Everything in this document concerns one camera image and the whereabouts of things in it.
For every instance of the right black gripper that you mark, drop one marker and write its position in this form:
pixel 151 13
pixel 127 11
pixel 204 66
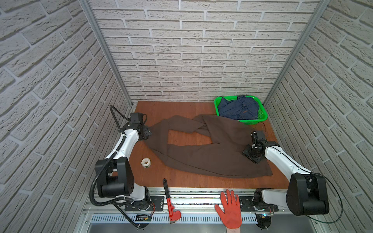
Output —
pixel 246 151

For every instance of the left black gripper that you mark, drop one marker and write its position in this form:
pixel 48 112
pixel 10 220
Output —
pixel 145 131

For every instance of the brown trousers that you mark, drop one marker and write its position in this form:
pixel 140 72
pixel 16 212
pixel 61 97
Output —
pixel 223 157

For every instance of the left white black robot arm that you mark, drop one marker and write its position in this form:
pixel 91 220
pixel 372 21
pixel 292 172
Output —
pixel 114 182

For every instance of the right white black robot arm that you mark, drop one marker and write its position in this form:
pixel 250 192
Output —
pixel 306 193

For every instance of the navy blue trousers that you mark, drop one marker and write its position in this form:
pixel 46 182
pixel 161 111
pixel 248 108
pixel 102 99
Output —
pixel 243 108

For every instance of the red gloved hand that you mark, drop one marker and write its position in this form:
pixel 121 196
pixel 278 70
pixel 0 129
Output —
pixel 231 216

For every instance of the white tape roll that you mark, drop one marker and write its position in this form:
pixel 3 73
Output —
pixel 146 162

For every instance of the green plastic basket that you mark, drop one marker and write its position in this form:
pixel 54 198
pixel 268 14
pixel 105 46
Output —
pixel 262 114

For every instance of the small black electronics box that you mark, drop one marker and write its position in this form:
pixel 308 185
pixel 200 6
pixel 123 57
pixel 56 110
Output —
pixel 143 218

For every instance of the red pipe wrench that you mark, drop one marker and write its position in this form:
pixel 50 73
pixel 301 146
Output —
pixel 173 215

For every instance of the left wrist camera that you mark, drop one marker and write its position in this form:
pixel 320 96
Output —
pixel 136 118

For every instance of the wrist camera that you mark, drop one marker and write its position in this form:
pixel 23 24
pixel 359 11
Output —
pixel 258 137
pixel 136 118

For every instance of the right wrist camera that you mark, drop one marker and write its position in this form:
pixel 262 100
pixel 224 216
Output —
pixel 258 137

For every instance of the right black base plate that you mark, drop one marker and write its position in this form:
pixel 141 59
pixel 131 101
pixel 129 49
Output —
pixel 249 204

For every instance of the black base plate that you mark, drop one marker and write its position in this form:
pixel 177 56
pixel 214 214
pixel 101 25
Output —
pixel 249 204
pixel 151 203

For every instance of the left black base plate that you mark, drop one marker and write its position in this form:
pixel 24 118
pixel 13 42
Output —
pixel 151 203

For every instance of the aluminium rail frame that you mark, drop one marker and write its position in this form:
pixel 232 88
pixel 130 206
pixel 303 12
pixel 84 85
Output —
pixel 195 204

